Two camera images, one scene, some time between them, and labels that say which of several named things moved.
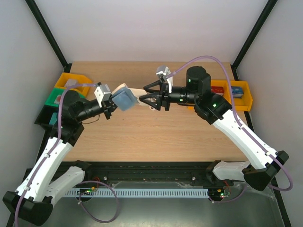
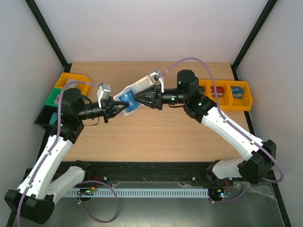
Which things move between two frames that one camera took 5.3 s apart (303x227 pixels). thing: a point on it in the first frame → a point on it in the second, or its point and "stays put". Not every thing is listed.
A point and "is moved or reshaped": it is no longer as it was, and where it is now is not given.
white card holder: x=126 y=98 is moved or reshaped
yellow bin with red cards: x=220 y=87 stays put
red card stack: x=218 y=90 stays put
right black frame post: x=251 y=37 stays put
